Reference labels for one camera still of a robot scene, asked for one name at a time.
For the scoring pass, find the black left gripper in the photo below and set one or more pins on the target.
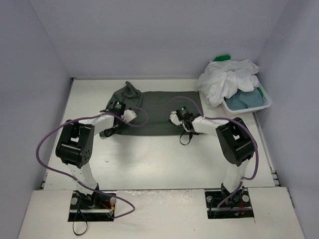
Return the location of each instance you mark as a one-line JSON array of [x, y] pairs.
[[109, 131]]

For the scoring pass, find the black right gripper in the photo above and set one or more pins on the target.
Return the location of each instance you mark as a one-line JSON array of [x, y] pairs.
[[186, 134]]

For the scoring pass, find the dark grey t-shirt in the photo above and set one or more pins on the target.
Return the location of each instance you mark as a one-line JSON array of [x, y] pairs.
[[153, 107]]

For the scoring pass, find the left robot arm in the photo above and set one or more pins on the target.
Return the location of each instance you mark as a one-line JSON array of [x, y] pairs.
[[75, 145]]

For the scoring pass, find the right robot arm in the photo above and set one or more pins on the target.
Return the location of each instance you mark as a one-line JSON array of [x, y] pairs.
[[235, 140]]

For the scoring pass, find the white t-shirt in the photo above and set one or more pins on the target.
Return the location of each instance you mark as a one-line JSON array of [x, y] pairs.
[[204, 82]]

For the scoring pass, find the light blue t-shirt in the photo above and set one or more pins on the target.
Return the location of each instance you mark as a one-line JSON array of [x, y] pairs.
[[244, 100]]

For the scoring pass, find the green t-shirt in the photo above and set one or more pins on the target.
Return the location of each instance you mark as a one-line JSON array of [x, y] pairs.
[[221, 58]]

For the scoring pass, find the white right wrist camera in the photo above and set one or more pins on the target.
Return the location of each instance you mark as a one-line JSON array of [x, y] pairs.
[[173, 119]]

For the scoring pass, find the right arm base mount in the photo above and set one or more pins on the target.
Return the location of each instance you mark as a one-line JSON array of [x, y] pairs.
[[238, 207]]

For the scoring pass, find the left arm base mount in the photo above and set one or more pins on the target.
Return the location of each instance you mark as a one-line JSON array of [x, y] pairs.
[[102, 209]]

